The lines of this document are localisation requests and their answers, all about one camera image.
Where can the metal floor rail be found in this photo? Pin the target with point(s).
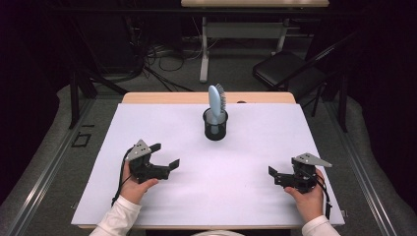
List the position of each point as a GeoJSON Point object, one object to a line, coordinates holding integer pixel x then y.
{"type": "Point", "coordinates": [46, 177]}
{"type": "Point", "coordinates": [364, 173]}

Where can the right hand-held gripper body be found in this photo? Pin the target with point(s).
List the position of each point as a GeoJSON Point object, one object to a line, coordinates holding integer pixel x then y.
{"type": "Point", "coordinates": [303, 175]}

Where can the person's right hand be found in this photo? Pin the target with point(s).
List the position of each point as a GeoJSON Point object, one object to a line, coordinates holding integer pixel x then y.
{"type": "Point", "coordinates": [306, 203]}

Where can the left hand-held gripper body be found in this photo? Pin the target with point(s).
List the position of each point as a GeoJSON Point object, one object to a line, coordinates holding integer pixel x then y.
{"type": "Point", "coordinates": [141, 164]}

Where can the light blue hairbrush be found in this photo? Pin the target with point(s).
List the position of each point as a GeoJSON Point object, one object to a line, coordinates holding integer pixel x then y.
{"type": "Point", "coordinates": [214, 101]}

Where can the white table mat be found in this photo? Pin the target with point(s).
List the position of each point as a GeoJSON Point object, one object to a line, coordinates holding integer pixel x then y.
{"type": "Point", "coordinates": [229, 190]}

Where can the black mesh cup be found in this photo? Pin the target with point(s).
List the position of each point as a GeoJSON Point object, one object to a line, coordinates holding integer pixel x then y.
{"type": "Point", "coordinates": [215, 135]}

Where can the person's white clothing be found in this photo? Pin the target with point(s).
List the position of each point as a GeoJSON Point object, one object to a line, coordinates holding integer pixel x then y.
{"type": "Point", "coordinates": [216, 233]}

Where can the black metal stand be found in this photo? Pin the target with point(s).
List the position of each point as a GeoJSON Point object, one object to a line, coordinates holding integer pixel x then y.
{"type": "Point", "coordinates": [343, 105]}
{"type": "Point", "coordinates": [74, 98]}

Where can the white-legged background desk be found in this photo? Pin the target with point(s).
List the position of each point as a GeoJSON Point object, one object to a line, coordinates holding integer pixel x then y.
{"type": "Point", "coordinates": [204, 65]}

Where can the black folding chair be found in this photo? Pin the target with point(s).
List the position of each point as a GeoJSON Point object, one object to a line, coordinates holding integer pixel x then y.
{"type": "Point", "coordinates": [282, 69]}

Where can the person's left hand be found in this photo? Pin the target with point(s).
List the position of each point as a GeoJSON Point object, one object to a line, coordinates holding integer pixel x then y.
{"type": "Point", "coordinates": [134, 191]}

